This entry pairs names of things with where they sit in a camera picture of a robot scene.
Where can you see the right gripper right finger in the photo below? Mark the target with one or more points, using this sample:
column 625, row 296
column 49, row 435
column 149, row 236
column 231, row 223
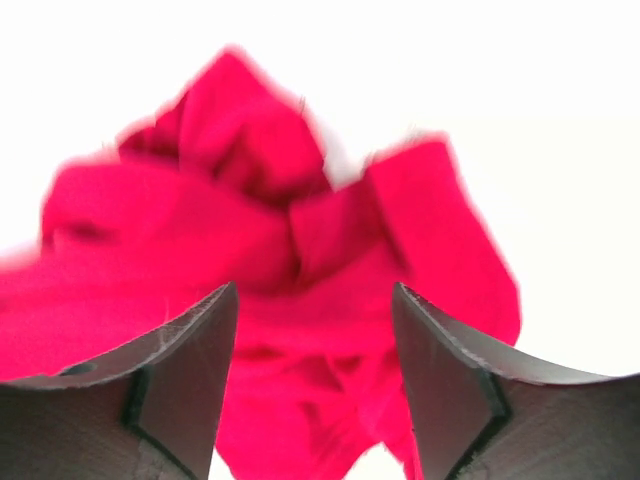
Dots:
column 482, row 409

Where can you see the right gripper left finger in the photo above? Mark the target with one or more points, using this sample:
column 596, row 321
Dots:
column 149, row 409

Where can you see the crimson red t shirt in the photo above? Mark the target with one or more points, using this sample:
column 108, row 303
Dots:
column 228, row 185

